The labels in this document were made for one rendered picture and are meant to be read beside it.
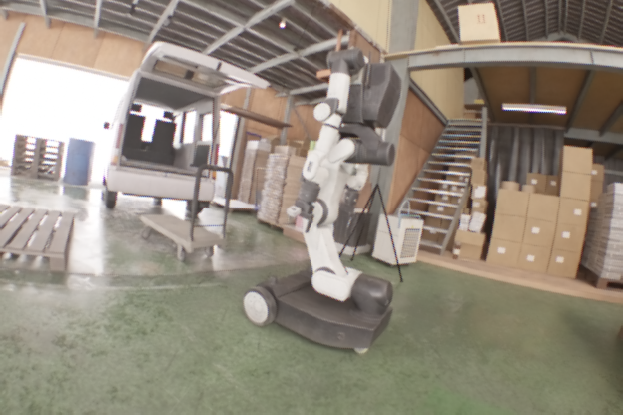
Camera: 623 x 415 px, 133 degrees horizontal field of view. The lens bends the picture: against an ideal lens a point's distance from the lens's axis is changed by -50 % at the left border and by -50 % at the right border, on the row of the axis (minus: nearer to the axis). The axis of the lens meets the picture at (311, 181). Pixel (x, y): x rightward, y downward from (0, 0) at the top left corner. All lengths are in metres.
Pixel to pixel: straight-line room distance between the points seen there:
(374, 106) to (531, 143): 5.38
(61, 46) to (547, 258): 8.21
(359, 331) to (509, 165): 5.44
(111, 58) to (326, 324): 5.37
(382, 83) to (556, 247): 3.33
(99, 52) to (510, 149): 8.37
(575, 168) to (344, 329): 3.58
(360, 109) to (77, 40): 5.27
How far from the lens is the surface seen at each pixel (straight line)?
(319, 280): 1.32
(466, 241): 4.00
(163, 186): 3.40
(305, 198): 1.13
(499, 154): 6.33
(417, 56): 4.15
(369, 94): 1.27
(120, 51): 5.67
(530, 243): 3.97
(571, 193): 4.05
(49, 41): 5.84
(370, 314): 1.28
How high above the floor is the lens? 0.75
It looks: level
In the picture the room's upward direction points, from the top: 9 degrees clockwise
